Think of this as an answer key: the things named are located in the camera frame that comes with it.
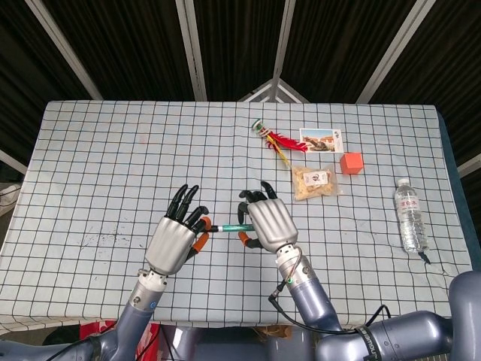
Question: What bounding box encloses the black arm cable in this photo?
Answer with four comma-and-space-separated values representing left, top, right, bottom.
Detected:
268, 279, 392, 334

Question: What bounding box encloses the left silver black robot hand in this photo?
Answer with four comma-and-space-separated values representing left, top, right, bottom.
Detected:
144, 184, 212, 276

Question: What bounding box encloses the orange cube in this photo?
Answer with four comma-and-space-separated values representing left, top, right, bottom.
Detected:
339, 151, 365, 176

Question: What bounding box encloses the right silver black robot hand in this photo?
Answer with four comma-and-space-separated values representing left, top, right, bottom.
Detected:
236, 180, 299, 253

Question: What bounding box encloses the red bag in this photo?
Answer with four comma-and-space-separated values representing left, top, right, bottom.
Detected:
78, 319, 159, 361

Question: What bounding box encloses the clear plastic water bottle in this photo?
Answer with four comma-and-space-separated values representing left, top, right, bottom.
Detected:
392, 177, 430, 254

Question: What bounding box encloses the white green whiteboard marker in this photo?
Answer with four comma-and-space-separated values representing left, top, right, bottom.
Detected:
218, 223, 254, 234

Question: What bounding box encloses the white triangular frame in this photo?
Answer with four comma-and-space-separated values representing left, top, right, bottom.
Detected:
237, 77, 310, 104

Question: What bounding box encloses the white frame post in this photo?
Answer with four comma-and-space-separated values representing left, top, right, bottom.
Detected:
174, 0, 208, 101
268, 0, 298, 86
356, 0, 431, 104
23, 0, 104, 101

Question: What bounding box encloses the checked light blue tablecloth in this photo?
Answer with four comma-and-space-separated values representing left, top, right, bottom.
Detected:
0, 99, 473, 332

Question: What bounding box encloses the red yellow feather shuttlecock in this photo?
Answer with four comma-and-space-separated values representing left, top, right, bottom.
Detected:
251, 119, 311, 167

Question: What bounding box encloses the photo postcard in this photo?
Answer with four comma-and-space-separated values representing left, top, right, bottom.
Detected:
298, 127, 345, 155

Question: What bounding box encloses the clear snack bag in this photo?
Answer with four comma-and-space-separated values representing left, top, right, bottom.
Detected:
290, 162, 343, 203

